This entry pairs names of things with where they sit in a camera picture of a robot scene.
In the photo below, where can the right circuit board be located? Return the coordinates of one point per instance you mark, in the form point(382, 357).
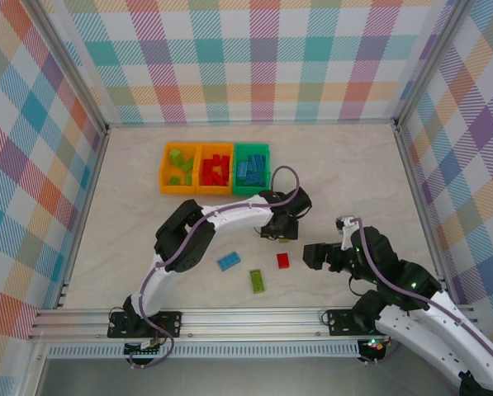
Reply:
point(374, 345)

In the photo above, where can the yellow plastic bin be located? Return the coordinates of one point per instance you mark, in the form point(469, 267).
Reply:
point(215, 189)
point(178, 189)

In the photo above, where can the circuit board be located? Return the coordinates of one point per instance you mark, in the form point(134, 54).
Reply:
point(147, 345)
point(374, 345)

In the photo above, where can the green plastic bin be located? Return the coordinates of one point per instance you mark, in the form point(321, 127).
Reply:
point(250, 190)

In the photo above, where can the grey metal panel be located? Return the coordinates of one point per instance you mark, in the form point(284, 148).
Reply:
point(250, 379)

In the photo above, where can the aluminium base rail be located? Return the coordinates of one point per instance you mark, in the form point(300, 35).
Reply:
point(250, 321)

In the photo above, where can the aluminium side rail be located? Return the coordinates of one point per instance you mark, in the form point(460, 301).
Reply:
point(414, 185)
point(87, 206)

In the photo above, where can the aluminium frame post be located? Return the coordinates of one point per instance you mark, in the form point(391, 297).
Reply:
point(69, 62)
point(429, 62)

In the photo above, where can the left circuit board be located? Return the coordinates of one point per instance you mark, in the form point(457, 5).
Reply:
point(147, 345)

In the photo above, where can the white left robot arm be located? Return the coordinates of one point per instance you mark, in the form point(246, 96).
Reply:
point(229, 214)

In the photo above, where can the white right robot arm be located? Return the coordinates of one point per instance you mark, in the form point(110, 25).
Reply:
point(436, 330)

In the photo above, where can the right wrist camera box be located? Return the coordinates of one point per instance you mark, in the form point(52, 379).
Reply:
point(344, 224)

